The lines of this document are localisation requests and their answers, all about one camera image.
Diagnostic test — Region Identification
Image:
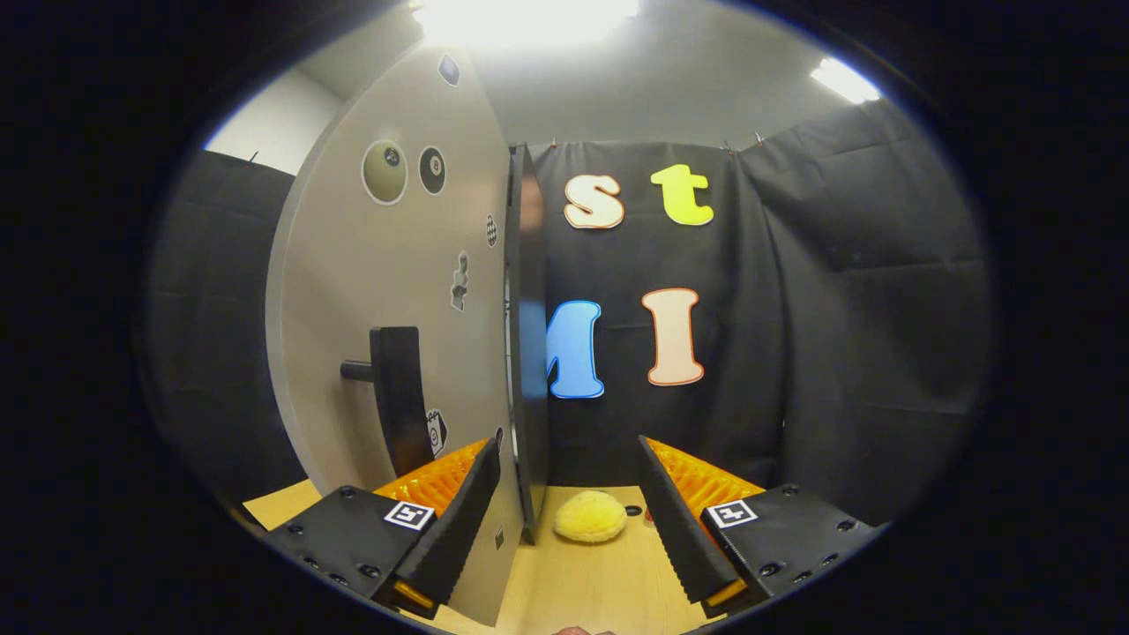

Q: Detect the narrow ceiling light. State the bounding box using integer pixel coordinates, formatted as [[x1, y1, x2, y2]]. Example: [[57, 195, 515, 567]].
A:
[[810, 57, 883, 105]]

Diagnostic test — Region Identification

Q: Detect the dark grey shoe cabinet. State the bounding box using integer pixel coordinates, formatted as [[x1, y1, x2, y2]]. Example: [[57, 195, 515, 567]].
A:
[[505, 146, 553, 544]]

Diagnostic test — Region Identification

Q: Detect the beige shoe cabinet door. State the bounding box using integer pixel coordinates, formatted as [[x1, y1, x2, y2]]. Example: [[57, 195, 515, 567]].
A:
[[265, 44, 530, 627]]

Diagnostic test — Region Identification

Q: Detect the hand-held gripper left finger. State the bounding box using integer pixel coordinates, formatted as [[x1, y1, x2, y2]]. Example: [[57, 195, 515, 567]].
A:
[[265, 438, 502, 618]]

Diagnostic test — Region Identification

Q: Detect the large ceiling light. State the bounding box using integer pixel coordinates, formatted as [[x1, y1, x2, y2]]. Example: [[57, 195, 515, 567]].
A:
[[410, 0, 640, 49]]

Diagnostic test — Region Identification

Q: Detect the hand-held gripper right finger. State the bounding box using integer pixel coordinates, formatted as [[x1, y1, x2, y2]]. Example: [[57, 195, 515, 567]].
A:
[[637, 435, 890, 618]]

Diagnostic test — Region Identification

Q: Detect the black door handle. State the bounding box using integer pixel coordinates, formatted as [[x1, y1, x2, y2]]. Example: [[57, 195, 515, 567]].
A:
[[340, 326, 435, 477]]

